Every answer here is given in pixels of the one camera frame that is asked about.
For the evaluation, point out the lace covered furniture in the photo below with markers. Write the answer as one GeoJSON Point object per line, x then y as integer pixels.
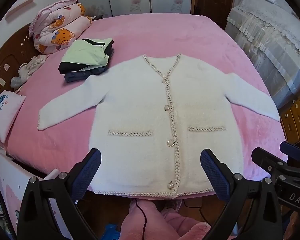
{"type": "Point", "coordinates": [265, 30]}

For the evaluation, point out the pink bed blanket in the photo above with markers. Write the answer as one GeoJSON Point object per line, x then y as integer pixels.
{"type": "Point", "coordinates": [190, 35]}

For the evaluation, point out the person's pink fleece pants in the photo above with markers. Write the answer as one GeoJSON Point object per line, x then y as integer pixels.
{"type": "Point", "coordinates": [140, 220]}

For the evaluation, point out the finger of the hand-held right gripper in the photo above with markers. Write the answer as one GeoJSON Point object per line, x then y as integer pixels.
{"type": "Point", "coordinates": [265, 156]}
{"type": "Point", "coordinates": [291, 148]}

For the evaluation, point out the crumpled beige cloth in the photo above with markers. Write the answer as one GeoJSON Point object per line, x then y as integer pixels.
{"type": "Point", "coordinates": [30, 67]}

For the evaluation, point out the wooden drawer cabinet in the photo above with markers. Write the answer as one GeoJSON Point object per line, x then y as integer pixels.
{"type": "Point", "coordinates": [297, 115]}

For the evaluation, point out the folded bear print quilt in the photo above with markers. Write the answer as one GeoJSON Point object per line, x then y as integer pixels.
{"type": "Point", "coordinates": [65, 30]}

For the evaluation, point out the folded dark blue garment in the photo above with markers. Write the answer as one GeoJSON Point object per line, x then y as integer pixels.
{"type": "Point", "coordinates": [75, 77]}

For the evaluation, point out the brown wooden headboard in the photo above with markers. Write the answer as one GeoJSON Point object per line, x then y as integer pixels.
{"type": "Point", "coordinates": [5, 62]}

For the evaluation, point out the fuzzy pink slipper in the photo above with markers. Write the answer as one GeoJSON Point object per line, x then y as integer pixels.
{"type": "Point", "coordinates": [173, 205]}

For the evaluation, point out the blue plastic object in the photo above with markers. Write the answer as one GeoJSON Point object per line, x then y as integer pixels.
{"type": "Point", "coordinates": [113, 232]}

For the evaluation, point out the white fuzzy cardigan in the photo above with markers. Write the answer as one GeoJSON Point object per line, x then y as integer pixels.
{"type": "Point", "coordinates": [140, 105]}

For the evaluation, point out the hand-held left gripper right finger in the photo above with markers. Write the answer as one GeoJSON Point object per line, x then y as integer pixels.
{"type": "Point", "coordinates": [215, 175]}

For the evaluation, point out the small white pink pillow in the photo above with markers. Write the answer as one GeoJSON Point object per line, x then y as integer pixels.
{"type": "Point", "coordinates": [5, 112]}

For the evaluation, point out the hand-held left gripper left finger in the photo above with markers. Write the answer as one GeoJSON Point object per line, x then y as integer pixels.
{"type": "Point", "coordinates": [88, 172]}

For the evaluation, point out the folded light green garment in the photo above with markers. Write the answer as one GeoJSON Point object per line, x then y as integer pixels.
{"type": "Point", "coordinates": [85, 52]}

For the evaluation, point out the brown wooden door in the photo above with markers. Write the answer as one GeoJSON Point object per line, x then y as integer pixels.
{"type": "Point", "coordinates": [215, 0]}

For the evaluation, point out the white pink footboard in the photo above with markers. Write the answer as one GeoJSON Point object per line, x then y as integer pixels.
{"type": "Point", "coordinates": [10, 175]}

